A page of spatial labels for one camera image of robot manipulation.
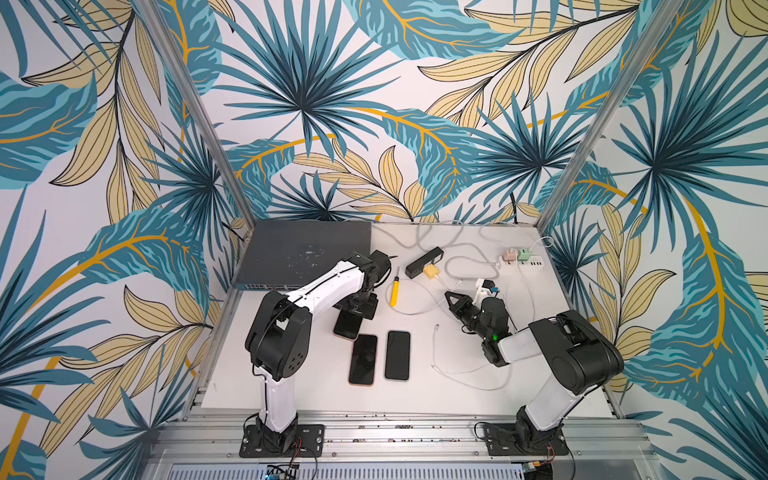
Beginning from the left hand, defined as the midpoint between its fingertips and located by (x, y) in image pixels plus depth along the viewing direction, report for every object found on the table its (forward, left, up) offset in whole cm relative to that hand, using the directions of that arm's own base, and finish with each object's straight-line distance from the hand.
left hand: (353, 313), depth 87 cm
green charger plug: (+24, -57, -1) cm, 62 cm away
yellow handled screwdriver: (+12, -12, -7) cm, 19 cm away
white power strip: (+24, -63, -5) cm, 67 cm away
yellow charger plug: (+21, -26, -7) cm, 34 cm away
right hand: (+5, -22, 0) cm, 23 cm away
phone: (-5, +1, +4) cm, 6 cm away
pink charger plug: (+23, -52, 0) cm, 57 cm away
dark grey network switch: (+24, +25, -4) cm, 35 cm away
